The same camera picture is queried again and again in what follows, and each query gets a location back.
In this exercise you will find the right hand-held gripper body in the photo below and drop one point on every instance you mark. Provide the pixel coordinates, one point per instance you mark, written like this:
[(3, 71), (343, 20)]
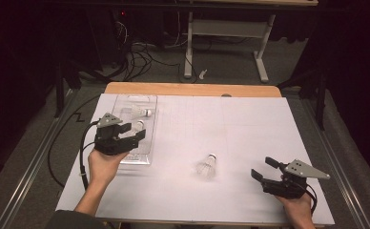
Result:
[(286, 188)]

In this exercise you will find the clear plastic tray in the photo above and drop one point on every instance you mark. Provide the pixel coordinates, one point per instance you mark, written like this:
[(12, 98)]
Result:
[(141, 149)]

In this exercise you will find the person's right hand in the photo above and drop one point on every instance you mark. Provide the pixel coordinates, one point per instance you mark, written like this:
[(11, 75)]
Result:
[(299, 212)]

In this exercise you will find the white table cover sheet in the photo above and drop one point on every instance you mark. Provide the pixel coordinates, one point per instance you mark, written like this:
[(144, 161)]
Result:
[(253, 127)]

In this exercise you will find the person's left hand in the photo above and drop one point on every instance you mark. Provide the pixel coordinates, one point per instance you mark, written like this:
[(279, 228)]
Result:
[(103, 168)]

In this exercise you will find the white metal desk frame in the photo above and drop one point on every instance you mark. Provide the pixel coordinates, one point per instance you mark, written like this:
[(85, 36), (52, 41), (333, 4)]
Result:
[(227, 28)]

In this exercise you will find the black metal stand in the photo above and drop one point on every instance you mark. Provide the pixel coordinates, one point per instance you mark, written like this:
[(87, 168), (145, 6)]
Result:
[(59, 95), (321, 105)]

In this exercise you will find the small white floor object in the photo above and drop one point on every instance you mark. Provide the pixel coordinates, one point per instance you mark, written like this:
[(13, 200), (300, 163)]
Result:
[(202, 74)]

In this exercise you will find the aluminium floor rail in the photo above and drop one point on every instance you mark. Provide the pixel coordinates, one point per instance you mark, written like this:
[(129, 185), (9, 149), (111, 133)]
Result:
[(35, 160), (345, 191)]

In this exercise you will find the white feather shuttlecock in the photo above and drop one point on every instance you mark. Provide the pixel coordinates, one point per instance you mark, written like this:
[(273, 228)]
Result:
[(140, 112), (207, 167), (139, 124)]

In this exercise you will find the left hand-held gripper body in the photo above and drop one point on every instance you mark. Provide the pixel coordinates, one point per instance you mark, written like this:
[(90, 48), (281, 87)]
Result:
[(108, 143)]

